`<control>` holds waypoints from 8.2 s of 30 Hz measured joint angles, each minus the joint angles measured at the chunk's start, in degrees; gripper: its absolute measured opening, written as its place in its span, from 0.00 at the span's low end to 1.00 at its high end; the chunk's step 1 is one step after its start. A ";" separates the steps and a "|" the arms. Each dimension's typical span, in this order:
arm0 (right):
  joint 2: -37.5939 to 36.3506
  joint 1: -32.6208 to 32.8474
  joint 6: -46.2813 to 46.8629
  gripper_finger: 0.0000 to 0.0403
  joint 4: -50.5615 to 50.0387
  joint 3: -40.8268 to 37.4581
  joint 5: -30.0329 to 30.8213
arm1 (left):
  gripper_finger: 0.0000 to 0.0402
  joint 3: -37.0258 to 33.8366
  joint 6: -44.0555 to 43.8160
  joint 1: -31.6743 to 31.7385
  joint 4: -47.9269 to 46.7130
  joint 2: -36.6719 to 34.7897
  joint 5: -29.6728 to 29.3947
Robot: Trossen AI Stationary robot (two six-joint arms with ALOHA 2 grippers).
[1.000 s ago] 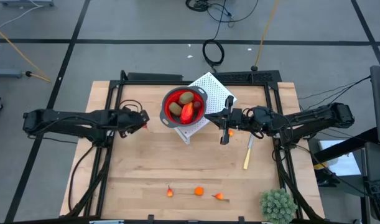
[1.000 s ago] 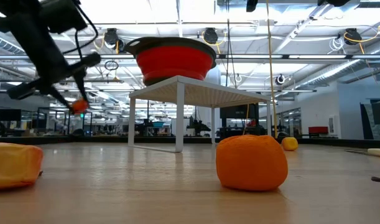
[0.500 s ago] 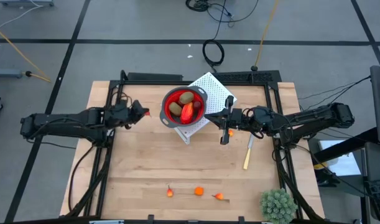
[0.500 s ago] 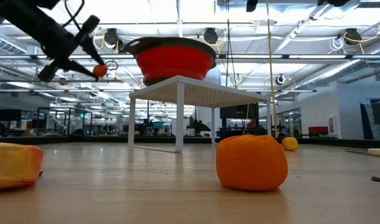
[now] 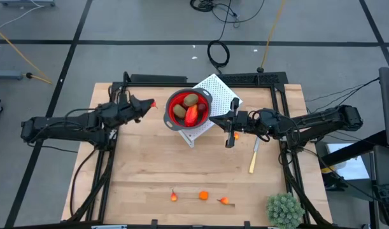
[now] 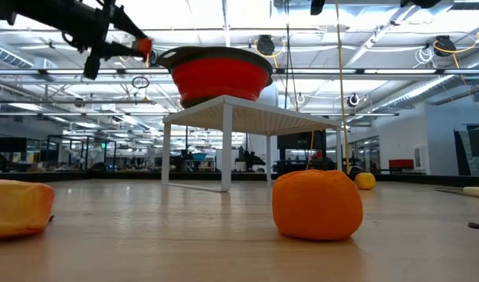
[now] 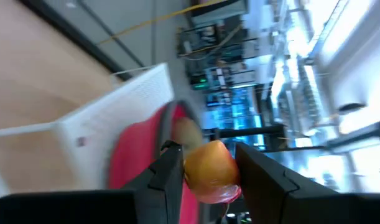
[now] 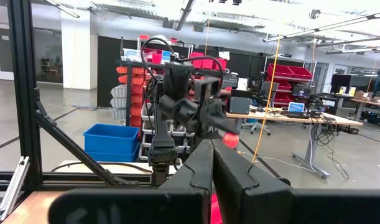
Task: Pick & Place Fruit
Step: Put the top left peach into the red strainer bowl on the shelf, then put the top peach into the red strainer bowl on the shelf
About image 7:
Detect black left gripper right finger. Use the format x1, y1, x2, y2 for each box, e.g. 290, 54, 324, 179
234, 142, 300, 224

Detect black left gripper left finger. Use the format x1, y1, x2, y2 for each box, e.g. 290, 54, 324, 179
121, 139, 186, 224

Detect red collapsible colander bowl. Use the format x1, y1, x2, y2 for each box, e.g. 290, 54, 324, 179
107, 100, 209, 224

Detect small orange fruit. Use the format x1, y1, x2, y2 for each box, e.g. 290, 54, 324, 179
183, 139, 242, 205

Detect brown kiwi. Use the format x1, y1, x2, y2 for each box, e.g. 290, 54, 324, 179
172, 117, 205, 153

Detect white perforated metal stand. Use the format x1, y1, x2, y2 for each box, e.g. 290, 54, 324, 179
0, 62, 175, 200

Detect yellow hanging cable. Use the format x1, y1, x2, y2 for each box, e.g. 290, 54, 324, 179
98, 0, 228, 46

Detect black table frame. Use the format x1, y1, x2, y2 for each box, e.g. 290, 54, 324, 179
18, 0, 147, 82

